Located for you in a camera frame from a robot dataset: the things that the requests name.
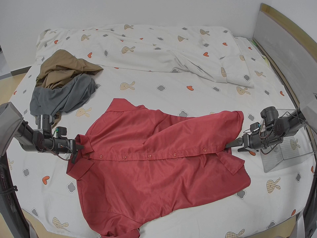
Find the clear plastic box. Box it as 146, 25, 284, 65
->
262, 108, 317, 173

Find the grey garment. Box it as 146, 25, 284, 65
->
30, 74, 97, 116

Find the bed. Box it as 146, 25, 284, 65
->
0, 3, 317, 238

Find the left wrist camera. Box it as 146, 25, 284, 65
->
54, 126, 68, 139

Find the white printed quilt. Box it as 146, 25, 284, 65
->
35, 24, 255, 87

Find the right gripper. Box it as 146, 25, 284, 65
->
225, 133, 272, 154

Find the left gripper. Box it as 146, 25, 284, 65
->
50, 137, 77, 156

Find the red shirt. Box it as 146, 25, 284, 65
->
66, 98, 251, 238

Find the brown garment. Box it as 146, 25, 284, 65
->
35, 49, 104, 129

